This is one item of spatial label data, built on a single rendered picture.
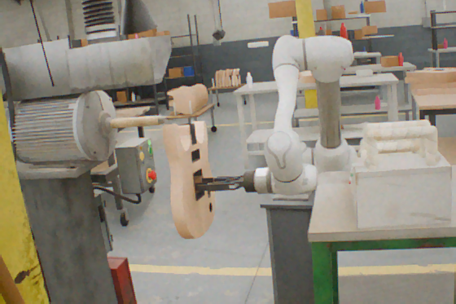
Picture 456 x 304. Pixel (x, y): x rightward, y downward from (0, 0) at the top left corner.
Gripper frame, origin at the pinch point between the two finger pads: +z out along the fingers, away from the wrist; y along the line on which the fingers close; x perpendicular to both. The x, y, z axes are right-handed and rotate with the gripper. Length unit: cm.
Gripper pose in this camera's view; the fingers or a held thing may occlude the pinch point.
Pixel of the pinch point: (199, 184)
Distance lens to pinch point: 165.4
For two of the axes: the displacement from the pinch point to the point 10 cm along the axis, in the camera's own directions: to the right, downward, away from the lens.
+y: 2.5, -1.2, 9.6
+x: -1.1, -9.9, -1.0
